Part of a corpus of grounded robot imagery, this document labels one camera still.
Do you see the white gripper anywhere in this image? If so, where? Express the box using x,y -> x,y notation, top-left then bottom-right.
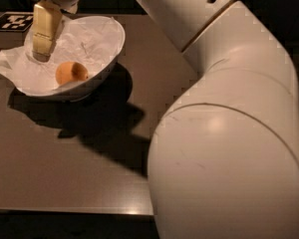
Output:
32,0 -> 80,58

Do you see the orange fruit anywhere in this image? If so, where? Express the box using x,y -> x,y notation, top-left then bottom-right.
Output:
55,62 -> 89,86

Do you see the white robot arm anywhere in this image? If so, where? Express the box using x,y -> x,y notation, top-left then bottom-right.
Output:
137,0 -> 299,239

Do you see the white bowl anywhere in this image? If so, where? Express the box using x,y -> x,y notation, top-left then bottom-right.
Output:
15,15 -> 127,103

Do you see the black white marker tag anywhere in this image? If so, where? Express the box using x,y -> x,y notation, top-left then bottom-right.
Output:
0,12 -> 33,33

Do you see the white crumpled paper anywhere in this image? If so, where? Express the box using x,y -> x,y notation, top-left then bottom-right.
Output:
0,13 -> 125,97

